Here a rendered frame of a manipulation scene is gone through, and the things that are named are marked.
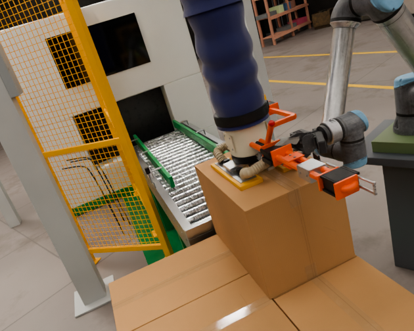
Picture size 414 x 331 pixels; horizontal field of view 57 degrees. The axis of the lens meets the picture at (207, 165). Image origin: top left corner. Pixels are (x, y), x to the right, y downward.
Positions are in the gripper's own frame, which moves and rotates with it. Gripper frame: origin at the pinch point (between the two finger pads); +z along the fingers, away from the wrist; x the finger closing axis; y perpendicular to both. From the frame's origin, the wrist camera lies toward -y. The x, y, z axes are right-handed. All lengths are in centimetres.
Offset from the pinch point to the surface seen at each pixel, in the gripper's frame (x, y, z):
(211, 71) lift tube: 31.8, 23.2, 9.3
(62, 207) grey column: -34, 128, 94
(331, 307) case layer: -53, -20, 3
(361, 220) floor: -106, 82, -89
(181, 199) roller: -52, 111, 22
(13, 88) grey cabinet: 43, 126, 90
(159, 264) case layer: -53, 51, 52
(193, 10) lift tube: 54, 21, 11
